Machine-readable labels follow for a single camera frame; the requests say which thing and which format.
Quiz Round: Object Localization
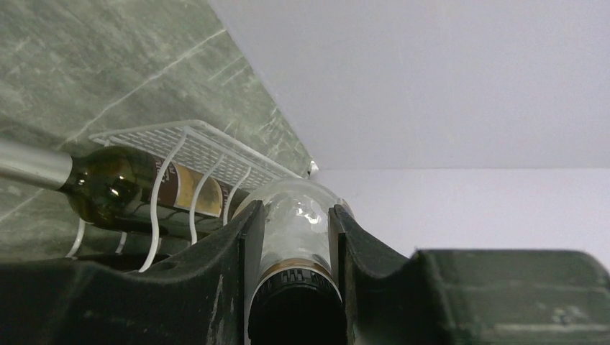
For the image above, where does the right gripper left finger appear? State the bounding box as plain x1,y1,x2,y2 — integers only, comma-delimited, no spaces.
1,201,264,344

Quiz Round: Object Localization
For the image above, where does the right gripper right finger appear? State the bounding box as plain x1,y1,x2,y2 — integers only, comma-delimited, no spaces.
329,205,609,344

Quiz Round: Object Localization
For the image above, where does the clear bottle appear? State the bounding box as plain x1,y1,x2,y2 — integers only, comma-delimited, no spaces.
237,178,347,344

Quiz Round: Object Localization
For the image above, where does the white wire wine rack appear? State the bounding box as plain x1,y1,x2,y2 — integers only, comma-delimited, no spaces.
68,120,293,271

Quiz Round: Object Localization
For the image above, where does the dark bottle silver cap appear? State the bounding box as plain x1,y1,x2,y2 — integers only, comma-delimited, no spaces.
1,139,249,239

